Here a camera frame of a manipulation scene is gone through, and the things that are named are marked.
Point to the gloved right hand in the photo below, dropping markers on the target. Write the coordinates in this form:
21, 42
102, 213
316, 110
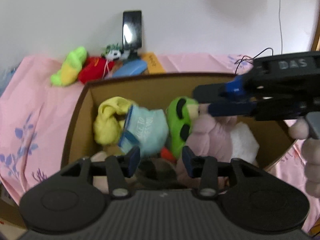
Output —
310, 152

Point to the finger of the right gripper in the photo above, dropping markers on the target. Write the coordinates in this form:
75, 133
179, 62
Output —
231, 108
228, 91

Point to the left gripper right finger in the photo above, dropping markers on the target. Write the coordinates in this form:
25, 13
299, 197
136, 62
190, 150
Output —
204, 168

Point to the red plush toy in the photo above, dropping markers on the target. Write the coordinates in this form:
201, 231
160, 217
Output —
95, 68

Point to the green pea plush toy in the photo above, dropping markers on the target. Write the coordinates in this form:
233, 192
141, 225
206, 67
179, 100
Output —
181, 113

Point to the pink floral bed sheet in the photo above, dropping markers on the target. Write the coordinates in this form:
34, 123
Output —
35, 118

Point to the pink teddy bear plush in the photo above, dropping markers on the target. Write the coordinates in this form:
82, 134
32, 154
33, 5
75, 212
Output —
211, 136

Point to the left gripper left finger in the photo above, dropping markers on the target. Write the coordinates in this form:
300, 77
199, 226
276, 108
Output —
118, 169

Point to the yellow plush toy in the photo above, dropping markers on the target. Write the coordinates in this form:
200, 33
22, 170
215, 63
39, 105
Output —
110, 120

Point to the black phone on stand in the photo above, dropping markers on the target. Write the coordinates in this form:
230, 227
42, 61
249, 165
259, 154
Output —
132, 32

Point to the blue oval plush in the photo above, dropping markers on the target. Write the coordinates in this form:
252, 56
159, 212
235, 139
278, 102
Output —
131, 68

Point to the yellow book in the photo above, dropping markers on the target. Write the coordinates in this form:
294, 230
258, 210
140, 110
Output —
153, 64

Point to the wooden door frame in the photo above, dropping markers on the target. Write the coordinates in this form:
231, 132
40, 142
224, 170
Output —
315, 43

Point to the white fluffy plush toy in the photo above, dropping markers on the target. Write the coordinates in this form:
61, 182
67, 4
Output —
244, 144

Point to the brown cardboard box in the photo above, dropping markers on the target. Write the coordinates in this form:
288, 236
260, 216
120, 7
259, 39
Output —
157, 92

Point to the light blue sock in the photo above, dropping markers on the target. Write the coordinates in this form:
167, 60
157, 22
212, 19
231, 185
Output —
147, 129

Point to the small panda plush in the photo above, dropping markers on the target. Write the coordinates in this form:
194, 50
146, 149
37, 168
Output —
113, 52

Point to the lime green plush toy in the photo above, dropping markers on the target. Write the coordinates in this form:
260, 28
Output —
70, 68

